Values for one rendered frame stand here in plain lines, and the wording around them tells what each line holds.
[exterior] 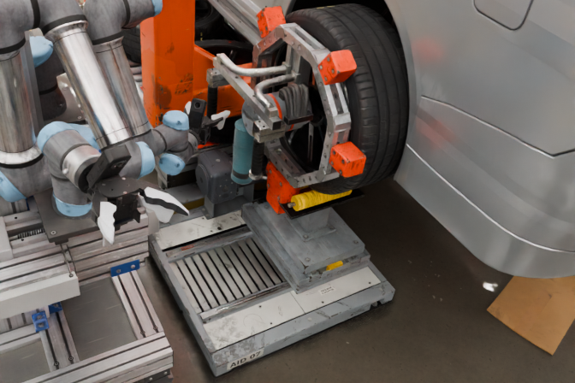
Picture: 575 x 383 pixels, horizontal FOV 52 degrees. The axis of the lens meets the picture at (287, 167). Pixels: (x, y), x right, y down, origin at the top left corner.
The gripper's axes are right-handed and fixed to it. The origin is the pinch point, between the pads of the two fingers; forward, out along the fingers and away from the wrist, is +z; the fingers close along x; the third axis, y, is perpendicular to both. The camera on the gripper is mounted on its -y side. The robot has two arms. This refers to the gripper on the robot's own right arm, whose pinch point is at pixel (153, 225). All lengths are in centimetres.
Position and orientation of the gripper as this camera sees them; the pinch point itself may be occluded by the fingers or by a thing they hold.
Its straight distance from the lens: 101.5
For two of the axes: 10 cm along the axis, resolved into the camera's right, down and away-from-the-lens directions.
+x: -6.9, 2.5, -6.7
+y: -2.1, 8.2, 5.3
